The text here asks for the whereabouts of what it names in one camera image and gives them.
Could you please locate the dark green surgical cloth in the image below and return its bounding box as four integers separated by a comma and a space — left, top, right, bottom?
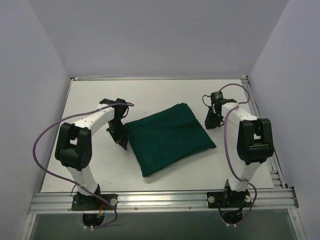
125, 103, 217, 178

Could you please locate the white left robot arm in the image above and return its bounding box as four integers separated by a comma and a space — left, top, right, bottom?
54, 98, 130, 210

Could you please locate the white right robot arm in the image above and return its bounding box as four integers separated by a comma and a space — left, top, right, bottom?
205, 98, 274, 207

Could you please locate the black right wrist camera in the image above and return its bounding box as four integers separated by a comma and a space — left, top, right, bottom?
201, 91, 224, 105

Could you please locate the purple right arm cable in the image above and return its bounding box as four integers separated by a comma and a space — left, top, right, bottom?
218, 83, 259, 224

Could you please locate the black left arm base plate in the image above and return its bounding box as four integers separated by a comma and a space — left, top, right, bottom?
71, 192, 118, 211

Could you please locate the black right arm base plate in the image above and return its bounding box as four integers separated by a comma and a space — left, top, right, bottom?
206, 191, 252, 209

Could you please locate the aluminium front frame rail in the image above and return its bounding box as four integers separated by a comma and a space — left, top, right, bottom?
28, 188, 299, 214

